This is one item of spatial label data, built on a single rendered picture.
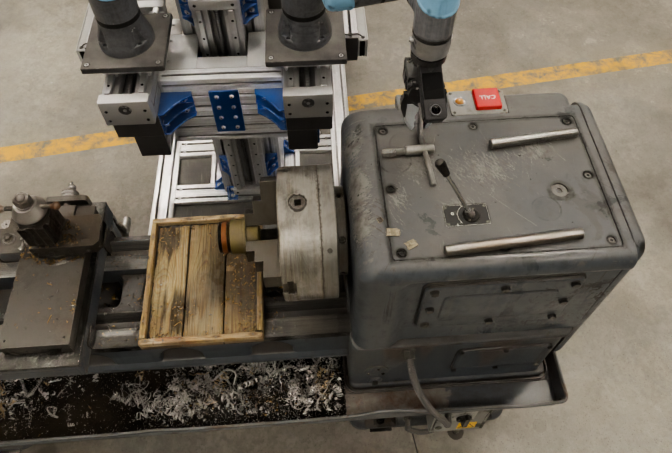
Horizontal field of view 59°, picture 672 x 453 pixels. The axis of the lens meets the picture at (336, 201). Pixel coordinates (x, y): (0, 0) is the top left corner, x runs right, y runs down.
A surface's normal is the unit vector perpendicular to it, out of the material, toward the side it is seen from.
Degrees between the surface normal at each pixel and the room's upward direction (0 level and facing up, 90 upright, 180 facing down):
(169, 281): 0
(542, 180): 0
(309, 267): 60
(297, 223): 24
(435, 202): 0
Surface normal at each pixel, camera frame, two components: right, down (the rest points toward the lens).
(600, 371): 0.00, -0.56
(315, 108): 0.05, 0.83
